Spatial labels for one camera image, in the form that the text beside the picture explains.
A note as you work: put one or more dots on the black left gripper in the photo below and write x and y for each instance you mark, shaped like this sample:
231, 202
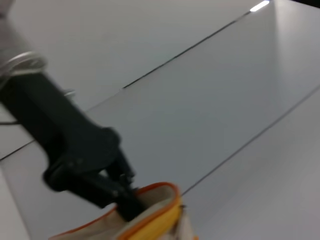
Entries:
62, 135

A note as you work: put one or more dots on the beige food bag orange trim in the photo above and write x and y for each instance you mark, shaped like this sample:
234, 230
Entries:
160, 200

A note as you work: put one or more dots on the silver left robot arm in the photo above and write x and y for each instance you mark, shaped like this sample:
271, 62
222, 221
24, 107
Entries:
17, 61

